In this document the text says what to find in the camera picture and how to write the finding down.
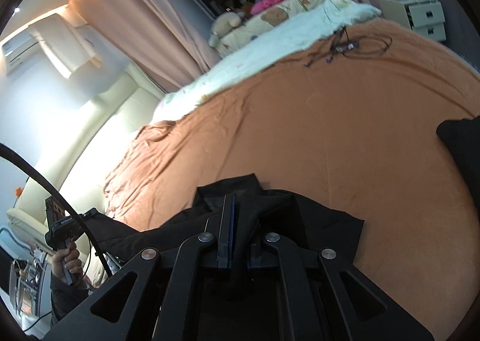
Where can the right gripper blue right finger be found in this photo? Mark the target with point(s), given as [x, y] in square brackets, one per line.
[249, 222]

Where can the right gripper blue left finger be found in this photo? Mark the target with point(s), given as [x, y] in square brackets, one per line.
[225, 235]

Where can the black long-sleeve shirt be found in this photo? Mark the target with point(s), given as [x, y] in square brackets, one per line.
[273, 296]

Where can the person's left hand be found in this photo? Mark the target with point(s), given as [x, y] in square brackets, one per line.
[66, 264]

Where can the cream padded headboard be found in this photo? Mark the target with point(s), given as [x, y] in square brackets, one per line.
[86, 146]

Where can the orange-brown bed sheet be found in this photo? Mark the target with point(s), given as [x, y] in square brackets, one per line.
[357, 135]

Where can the white air conditioner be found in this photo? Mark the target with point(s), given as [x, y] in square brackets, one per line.
[19, 48]

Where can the plush toy on window seat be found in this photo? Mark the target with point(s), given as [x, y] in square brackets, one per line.
[223, 25]

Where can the folded black garment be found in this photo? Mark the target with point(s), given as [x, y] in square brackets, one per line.
[462, 139]

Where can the pink left curtain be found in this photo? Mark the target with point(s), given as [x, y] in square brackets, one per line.
[167, 39]

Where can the light green quilt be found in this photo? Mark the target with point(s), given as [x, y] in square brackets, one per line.
[290, 37]

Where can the bear-print cushion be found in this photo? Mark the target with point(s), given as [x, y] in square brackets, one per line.
[262, 23]

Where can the white right nightstand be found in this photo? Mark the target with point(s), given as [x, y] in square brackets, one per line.
[425, 17]

